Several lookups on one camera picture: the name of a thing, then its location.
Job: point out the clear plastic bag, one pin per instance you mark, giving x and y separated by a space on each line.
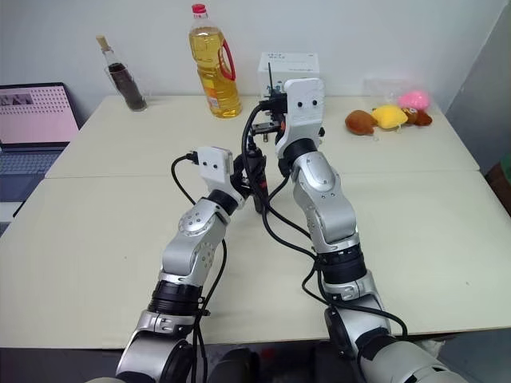
379 89

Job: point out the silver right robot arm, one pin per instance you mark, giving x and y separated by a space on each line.
323 207

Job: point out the white cardboard box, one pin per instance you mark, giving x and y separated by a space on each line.
295 65

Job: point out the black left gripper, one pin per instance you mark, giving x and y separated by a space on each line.
240 175

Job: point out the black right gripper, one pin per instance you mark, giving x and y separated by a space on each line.
271 128

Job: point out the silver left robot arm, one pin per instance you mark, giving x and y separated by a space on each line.
187 243

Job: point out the brown object beside table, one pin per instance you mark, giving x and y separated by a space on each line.
501 183

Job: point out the brown drumstick plush toy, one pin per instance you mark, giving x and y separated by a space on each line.
359 121

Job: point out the dark rounded shape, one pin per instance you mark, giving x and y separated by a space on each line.
233 367

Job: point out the brown plush toy with eyes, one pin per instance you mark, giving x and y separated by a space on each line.
418 116

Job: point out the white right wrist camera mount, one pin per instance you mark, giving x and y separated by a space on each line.
305 105

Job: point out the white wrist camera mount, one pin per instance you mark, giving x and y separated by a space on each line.
213 165
305 105

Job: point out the grey laptop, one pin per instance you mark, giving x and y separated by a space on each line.
32 119

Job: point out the thin dark metal bit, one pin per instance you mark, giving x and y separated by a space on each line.
271 80

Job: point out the yellow cooking oil bottle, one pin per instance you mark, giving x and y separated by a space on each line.
215 72

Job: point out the pink plush toy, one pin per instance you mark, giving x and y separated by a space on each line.
415 99

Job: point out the yellow plush toy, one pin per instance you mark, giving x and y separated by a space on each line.
389 116

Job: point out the dark sauce glass bottle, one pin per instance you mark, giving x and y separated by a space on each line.
125 84

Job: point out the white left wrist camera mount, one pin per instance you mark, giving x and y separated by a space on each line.
213 165

